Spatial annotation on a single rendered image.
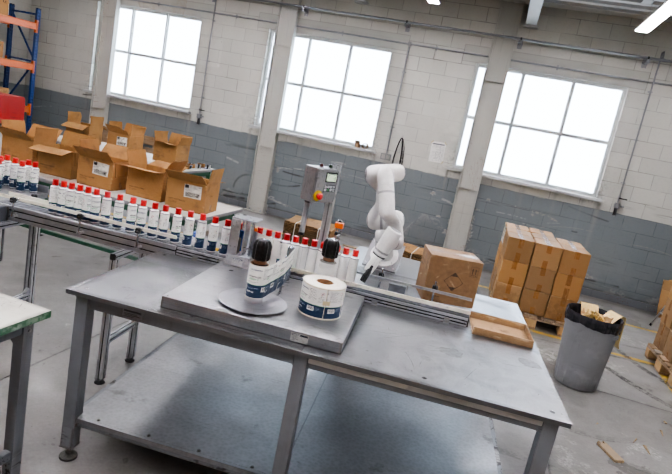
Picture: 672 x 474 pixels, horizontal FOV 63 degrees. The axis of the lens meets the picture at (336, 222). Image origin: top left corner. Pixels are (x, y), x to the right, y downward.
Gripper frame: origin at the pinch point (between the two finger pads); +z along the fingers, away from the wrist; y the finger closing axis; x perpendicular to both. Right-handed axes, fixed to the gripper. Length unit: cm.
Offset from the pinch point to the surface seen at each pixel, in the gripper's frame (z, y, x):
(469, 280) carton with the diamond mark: -26, -22, 51
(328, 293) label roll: -3, 59, -11
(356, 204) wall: 70, -548, -58
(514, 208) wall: -52, -523, 138
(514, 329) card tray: -19, -10, 83
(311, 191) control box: -25, 0, -49
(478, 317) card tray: -13, -13, 64
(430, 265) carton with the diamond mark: -21.9, -17.6, 27.6
